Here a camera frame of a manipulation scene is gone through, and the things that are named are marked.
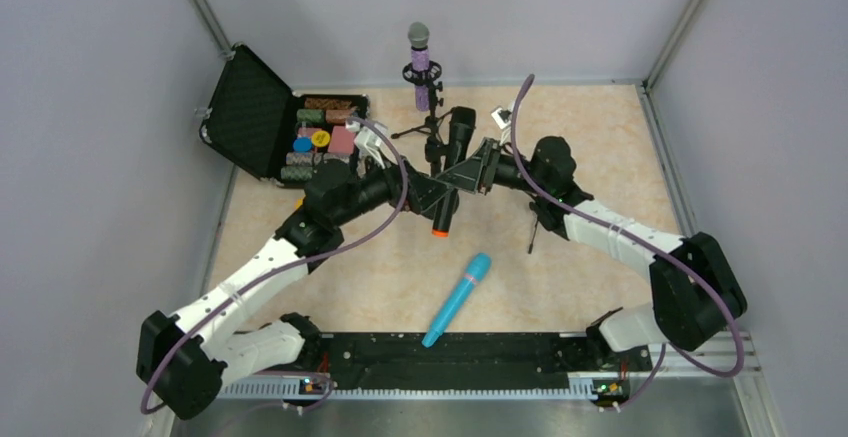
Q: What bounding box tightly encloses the round base clip stand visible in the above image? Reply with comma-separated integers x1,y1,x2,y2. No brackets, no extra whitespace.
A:
422,136,460,220

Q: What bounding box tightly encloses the black orange-tipped microphone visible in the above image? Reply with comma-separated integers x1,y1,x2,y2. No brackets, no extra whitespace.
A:
432,106,476,237

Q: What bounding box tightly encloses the purple glitter microphone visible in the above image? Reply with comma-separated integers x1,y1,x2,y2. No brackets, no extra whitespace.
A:
407,22,430,112

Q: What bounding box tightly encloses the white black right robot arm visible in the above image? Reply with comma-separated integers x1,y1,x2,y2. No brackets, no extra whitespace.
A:
436,107,747,361

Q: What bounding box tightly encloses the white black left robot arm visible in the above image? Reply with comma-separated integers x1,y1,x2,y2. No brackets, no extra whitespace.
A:
136,156,451,420

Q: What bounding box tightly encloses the small black tripod stand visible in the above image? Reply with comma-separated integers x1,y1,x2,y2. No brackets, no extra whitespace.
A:
527,202,539,255

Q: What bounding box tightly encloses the purple black poker chip row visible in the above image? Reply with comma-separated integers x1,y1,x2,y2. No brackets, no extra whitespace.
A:
279,152,328,183

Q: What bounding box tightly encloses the red playing card deck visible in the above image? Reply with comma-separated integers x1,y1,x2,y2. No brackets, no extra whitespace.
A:
327,125,356,156

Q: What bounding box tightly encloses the yellow big blind button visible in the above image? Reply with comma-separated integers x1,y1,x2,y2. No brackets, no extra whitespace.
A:
310,130,332,148

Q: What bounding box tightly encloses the blue round button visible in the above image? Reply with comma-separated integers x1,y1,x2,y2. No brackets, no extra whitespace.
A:
292,137,313,153

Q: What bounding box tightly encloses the green poker chip row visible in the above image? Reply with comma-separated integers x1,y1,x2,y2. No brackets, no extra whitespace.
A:
296,109,358,126

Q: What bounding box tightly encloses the turquoise toy microphone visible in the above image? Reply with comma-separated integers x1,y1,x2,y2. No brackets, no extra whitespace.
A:
421,253,492,348

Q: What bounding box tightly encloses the orange brown poker chip row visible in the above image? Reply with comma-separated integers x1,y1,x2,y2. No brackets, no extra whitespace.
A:
304,96,355,110

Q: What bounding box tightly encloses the black poker chip case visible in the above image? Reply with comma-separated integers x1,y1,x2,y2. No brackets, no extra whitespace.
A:
199,43,370,189

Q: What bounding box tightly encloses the shock mount tripod stand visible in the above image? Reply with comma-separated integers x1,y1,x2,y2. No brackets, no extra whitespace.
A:
391,61,449,143

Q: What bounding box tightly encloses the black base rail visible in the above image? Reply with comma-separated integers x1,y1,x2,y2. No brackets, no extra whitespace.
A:
307,332,653,391

